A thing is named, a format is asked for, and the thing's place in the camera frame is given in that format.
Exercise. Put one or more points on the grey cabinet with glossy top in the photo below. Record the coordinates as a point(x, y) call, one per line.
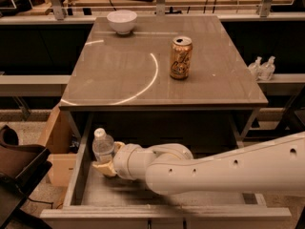
point(125, 82)

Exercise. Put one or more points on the clear pump bottle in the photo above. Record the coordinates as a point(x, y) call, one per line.
point(266, 70)
point(254, 68)

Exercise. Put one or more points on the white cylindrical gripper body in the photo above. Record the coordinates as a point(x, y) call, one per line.
point(121, 163)

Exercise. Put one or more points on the left clear pump bottle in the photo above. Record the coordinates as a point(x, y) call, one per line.
point(254, 68)

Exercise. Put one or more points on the right clear pump bottle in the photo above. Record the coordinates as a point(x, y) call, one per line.
point(266, 70)

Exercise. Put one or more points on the open grey top drawer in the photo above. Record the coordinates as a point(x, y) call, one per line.
point(93, 201)

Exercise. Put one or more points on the orange soda can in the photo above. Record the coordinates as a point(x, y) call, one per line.
point(181, 55)

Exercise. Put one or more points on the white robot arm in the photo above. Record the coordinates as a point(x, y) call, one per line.
point(168, 169)

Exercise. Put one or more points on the cardboard box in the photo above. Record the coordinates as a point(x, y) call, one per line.
point(56, 136)

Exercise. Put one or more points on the clear plastic water bottle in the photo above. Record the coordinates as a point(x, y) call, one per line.
point(102, 146)

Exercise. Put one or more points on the dark office chair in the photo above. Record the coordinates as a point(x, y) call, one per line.
point(22, 167)

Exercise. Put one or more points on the white ceramic bowl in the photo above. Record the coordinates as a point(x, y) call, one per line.
point(122, 21)

